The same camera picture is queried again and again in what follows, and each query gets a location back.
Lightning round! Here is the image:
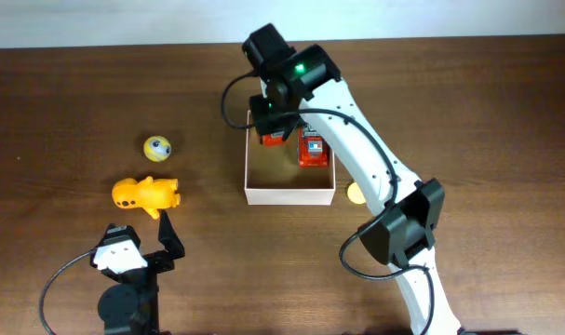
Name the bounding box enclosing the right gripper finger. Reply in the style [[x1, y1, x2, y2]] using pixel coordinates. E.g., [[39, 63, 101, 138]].
[[249, 95, 291, 136], [282, 115, 304, 141]]

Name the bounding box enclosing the yellow wooden rattle drum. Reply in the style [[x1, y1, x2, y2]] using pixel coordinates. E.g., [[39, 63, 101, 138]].
[[346, 181, 367, 205]]

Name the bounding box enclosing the right black cable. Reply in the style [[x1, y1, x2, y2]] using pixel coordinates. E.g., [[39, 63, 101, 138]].
[[220, 69, 437, 335]]

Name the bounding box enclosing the red toy police car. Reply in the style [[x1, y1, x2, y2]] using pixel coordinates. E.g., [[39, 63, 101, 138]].
[[259, 131, 286, 146]]

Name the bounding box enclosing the orange toy dog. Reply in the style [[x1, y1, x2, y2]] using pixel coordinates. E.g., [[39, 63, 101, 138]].
[[112, 176, 182, 220]]

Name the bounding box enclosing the white cardboard box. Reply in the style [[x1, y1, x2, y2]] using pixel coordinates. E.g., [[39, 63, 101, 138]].
[[244, 129, 336, 206]]

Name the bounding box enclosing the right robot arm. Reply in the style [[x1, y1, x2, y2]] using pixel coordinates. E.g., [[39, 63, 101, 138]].
[[242, 23, 464, 334]]

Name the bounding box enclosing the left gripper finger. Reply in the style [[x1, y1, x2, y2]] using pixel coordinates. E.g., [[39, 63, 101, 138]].
[[98, 223, 141, 248], [158, 209, 185, 259]]

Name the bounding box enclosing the red toy fire truck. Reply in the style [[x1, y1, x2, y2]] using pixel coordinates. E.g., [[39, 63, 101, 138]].
[[298, 124, 330, 168]]

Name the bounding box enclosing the yellow face ball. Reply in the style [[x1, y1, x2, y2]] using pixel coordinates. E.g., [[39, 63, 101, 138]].
[[143, 136, 172, 162]]

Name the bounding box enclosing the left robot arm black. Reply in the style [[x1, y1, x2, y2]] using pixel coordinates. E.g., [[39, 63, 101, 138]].
[[90, 209, 185, 335]]

